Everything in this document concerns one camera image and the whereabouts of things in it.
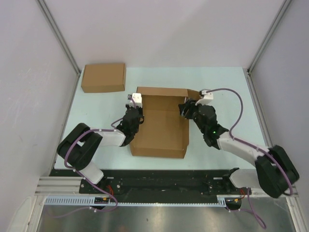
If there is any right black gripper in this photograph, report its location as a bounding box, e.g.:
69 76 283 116
178 98 208 133

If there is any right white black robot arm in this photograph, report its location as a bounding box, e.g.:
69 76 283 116
178 99 299 198

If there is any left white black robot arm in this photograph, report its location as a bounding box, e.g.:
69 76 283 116
56 103 144 193

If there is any closed brown cardboard box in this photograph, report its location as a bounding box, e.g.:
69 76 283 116
81 63 126 93

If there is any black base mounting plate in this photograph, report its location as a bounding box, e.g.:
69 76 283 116
79 169 252 196

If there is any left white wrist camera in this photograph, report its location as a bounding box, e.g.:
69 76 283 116
127 93 142 108

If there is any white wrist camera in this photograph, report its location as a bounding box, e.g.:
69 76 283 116
195 89 214 105
127 93 142 108

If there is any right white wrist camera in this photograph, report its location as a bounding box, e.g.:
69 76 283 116
195 89 214 105

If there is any white slotted cable duct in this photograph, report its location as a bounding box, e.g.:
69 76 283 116
44 196 226 207

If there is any front aluminium extrusion rail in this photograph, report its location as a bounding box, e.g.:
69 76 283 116
35 176 299 197

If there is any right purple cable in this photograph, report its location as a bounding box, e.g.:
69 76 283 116
205 87 294 230

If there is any left aluminium frame post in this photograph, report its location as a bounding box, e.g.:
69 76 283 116
35 0 81 75

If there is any aluminium frame post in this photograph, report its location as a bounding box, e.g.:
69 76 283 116
247 0 293 73
35 0 81 75

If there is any right aluminium frame post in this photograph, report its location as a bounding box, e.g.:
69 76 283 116
247 0 293 73

